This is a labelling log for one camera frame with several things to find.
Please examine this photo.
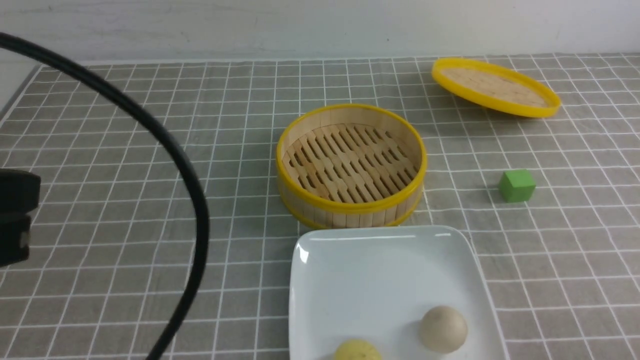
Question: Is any yellow steamed bun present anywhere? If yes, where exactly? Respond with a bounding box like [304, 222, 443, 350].
[333, 338, 382, 360]

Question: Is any white steamed bun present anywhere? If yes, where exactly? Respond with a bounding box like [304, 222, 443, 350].
[418, 305, 469, 354]

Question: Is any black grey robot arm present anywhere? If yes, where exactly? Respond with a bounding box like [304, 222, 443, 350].
[0, 168, 41, 267]

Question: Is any white square plate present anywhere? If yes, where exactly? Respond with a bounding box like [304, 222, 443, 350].
[288, 225, 510, 360]

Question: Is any bamboo steamer basket yellow rim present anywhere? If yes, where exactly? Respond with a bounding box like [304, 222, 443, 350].
[275, 104, 428, 229]

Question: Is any yellow rimmed steamer lid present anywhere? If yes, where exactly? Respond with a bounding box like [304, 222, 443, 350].
[431, 57, 562, 118]

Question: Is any green wooden cube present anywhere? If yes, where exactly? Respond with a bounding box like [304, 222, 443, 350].
[498, 168, 537, 203]

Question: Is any grey checked tablecloth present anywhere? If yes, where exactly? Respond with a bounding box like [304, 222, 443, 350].
[0, 54, 639, 360]

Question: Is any black cable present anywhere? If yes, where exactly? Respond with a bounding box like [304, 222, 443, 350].
[0, 32, 210, 360]

